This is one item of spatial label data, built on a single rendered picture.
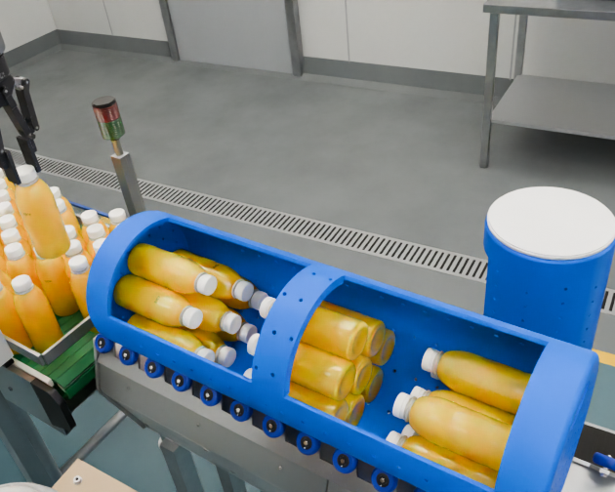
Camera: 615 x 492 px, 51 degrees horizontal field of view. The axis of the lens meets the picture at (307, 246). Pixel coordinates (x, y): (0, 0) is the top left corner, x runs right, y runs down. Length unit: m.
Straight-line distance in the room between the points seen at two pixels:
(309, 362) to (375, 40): 3.82
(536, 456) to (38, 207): 0.95
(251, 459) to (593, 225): 0.89
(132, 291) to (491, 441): 0.72
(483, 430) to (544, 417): 0.11
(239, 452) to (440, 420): 0.47
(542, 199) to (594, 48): 2.77
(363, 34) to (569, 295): 3.47
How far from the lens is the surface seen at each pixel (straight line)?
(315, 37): 4.95
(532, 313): 1.56
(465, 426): 1.00
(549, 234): 1.52
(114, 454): 2.55
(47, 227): 1.36
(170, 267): 1.27
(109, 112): 1.80
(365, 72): 4.84
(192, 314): 1.23
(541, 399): 0.92
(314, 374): 1.08
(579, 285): 1.53
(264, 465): 1.30
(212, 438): 1.36
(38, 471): 1.80
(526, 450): 0.92
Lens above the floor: 1.92
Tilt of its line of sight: 37 degrees down
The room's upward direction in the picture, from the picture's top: 7 degrees counter-clockwise
